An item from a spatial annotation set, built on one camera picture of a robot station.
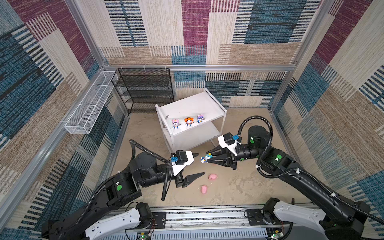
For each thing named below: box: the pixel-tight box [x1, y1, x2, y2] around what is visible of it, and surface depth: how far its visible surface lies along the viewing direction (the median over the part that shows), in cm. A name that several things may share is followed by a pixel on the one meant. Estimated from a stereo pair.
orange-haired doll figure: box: [184, 117, 195, 127], surface depth 68 cm
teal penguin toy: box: [200, 152, 213, 164], surface depth 57 cm
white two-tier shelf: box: [155, 88, 227, 153], surface depth 78 cm
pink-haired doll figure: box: [172, 119, 181, 129], surface depth 67 cm
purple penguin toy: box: [197, 114, 206, 124], surface depth 69 cm
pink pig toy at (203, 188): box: [200, 184, 208, 194], surface depth 83 cm
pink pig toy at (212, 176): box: [208, 173, 218, 181], surface depth 87 cm
